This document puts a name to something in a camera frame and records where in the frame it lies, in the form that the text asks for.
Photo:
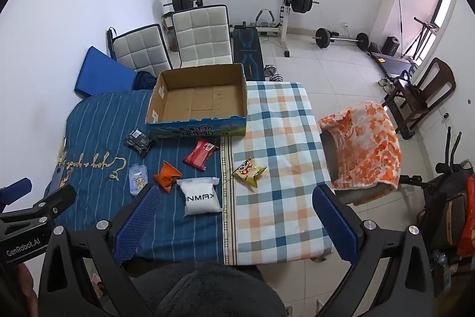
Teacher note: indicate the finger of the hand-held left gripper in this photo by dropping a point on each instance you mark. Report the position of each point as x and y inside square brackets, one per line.
[15, 188]
[55, 200]

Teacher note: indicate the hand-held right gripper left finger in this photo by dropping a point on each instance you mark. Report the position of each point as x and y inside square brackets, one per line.
[136, 222]

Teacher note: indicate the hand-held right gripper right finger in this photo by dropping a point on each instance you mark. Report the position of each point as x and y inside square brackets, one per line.
[334, 224]

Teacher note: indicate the pale purple tissue packet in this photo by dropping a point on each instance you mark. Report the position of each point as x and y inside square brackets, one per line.
[136, 182]

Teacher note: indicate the orange snack packet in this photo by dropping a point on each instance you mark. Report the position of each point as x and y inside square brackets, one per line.
[167, 176]

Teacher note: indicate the white soft packet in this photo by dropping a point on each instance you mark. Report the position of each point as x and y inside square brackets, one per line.
[200, 196]

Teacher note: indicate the black snack packet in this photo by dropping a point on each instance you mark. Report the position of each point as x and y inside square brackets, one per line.
[138, 142]

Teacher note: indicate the red snack packet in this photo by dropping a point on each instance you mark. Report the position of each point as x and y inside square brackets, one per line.
[200, 153]

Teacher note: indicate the yellow cartoon snack packet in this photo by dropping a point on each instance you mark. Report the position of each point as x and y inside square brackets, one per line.
[248, 172]

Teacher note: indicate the cardboard box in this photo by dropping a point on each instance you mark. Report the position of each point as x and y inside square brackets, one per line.
[200, 100]

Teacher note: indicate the grey chair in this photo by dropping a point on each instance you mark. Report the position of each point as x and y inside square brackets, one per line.
[365, 194]

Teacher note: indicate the orange floral blanket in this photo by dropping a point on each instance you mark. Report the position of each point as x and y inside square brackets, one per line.
[367, 142]

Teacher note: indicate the plaid bed sheet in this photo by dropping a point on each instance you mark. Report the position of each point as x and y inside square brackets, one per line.
[278, 153]

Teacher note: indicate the person's dark fleece clothing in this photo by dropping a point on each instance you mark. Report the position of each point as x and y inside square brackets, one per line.
[207, 291]

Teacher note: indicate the black exercise bike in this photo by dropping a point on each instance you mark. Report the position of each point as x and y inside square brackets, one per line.
[445, 198]

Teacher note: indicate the blue folded mat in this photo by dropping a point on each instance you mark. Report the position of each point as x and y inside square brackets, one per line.
[100, 74]

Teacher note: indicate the orange bag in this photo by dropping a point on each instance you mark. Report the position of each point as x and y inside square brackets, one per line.
[468, 220]

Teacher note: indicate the dark blue bag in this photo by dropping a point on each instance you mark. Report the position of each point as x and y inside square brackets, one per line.
[145, 80]

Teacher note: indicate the pair of pale shoes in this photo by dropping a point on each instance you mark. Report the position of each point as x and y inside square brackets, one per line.
[386, 84]

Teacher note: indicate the chrome dumbbell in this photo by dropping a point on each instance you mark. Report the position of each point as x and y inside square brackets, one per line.
[275, 74]

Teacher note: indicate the dark wooden chair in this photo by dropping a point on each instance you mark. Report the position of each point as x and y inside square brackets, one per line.
[426, 90]

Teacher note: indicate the white padded chair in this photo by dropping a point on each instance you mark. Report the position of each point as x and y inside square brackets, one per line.
[202, 37]
[139, 50]

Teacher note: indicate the black treadmill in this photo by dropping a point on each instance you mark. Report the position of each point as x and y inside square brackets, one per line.
[393, 63]

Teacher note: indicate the short barbell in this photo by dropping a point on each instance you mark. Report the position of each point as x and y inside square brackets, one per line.
[341, 38]

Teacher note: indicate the black speaker box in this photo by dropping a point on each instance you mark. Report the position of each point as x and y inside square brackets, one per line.
[390, 45]

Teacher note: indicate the white barbell rack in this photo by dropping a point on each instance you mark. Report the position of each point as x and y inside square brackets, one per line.
[287, 5]

